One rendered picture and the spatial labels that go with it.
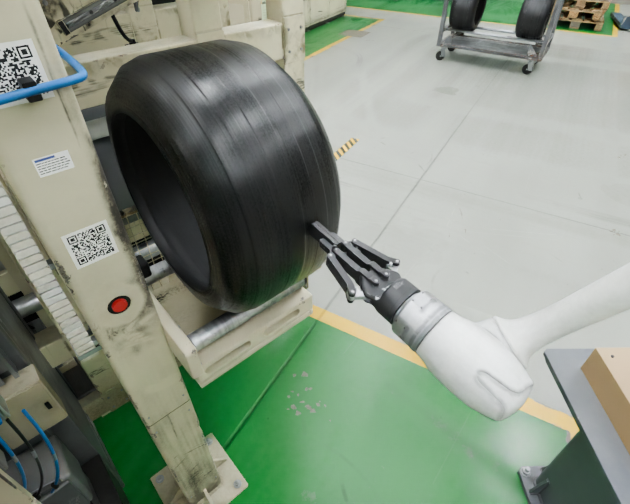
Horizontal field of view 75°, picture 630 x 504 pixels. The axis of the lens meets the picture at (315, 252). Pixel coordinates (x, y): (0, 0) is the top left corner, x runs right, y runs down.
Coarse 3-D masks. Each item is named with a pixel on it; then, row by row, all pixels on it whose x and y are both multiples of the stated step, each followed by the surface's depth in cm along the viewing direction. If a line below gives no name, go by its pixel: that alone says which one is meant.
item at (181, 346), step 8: (152, 296) 100; (160, 304) 98; (160, 312) 96; (168, 320) 95; (168, 328) 93; (176, 328) 93; (168, 336) 93; (176, 336) 91; (184, 336) 91; (176, 344) 90; (184, 344) 90; (192, 344) 90; (176, 352) 95; (184, 352) 88; (192, 352) 88; (184, 360) 91; (192, 360) 89; (192, 368) 91; (200, 368) 93; (192, 376) 93
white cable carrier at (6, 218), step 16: (0, 192) 60; (0, 208) 62; (0, 224) 63; (16, 224) 64; (16, 240) 65; (32, 240) 67; (16, 256) 66; (32, 256) 68; (32, 272) 70; (48, 272) 71; (48, 288) 73; (48, 304) 74; (64, 304) 76; (64, 320) 78; (80, 336) 82; (80, 352) 84; (96, 352) 87
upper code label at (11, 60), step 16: (0, 48) 52; (16, 48) 53; (32, 48) 54; (0, 64) 52; (16, 64) 54; (32, 64) 55; (0, 80) 53; (16, 80) 54; (48, 80) 57; (48, 96) 58
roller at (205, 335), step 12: (288, 288) 107; (276, 300) 106; (228, 312) 100; (252, 312) 102; (216, 324) 97; (228, 324) 98; (240, 324) 101; (192, 336) 94; (204, 336) 95; (216, 336) 97
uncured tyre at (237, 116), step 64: (128, 64) 76; (192, 64) 72; (256, 64) 76; (128, 128) 100; (192, 128) 66; (256, 128) 70; (320, 128) 78; (192, 192) 70; (256, 192) 69; (320, 192) 78; (192, 256) 114; (256, 256) 74; (320, 256) 88
